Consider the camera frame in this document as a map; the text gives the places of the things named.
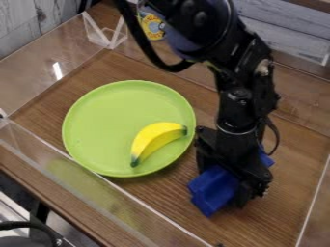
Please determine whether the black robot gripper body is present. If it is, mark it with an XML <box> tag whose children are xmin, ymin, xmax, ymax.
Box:
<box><xmin>193</xmin><ymin>124</ymin><xmax>275</xmax><ymax>197</ymax></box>

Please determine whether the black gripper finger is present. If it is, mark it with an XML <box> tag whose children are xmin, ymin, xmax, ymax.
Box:
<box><xmin>196</xmin><ymin>146</ymin><xmax>223</xmax><ymax>174</ymax></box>
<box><xmin>232</xmin><ymin>181</ymin><xmax>269</xmax><ymax>208</ymax></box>

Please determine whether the blue plastic block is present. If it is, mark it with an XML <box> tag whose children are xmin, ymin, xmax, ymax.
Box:
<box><xmin>187</xmin><ymin>151</ymin><xmax>275</xmax><ymax>217</ymax></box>

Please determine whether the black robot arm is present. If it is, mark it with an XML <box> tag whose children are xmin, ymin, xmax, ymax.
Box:
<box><xmin>113</xmin><ymin>0</ymin><xmax>279</xmax><ymax>209</ymax></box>

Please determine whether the green plate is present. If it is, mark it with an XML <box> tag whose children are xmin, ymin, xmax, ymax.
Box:
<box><xmin>61</xmin><ymin>80</ymin><xmax>196</xmax><ymax>178</ymax></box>

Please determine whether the yellow toy banana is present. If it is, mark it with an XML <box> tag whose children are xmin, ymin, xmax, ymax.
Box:
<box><xmin>129</xmin><ymin>122</ymin><xmax>188</xmax><ymax>168</ymax></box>

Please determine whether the yellow labelled tin can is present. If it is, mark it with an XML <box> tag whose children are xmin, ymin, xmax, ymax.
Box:
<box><xmin>137</xmin><ymin>12</ymin><xmax>165</xmax><ymax>41</ymax></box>

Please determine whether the black metal stand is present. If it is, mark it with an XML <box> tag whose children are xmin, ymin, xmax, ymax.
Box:
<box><xmin>0</xmin><ymin>198</ymin><xmax>76</xmax><ymax>247</ymax></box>

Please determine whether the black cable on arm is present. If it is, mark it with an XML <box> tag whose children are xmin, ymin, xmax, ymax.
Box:
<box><xmin>256</xmin><ymin>117</ymin><xmax>280</xmax><ymax>157</ymax></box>

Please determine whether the clear acrylic front wall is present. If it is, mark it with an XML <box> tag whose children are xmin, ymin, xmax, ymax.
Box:
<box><xmin>0</xmin><ymin>119</ymin><xmax>211</xmax><ymax>247</ymax></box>

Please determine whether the clear acrylic corner bracket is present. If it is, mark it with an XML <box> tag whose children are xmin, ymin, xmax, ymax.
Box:
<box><xmin>81</xmin><ymin>12</ymin><xmax>128</xmax><ymax>50</ymax></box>

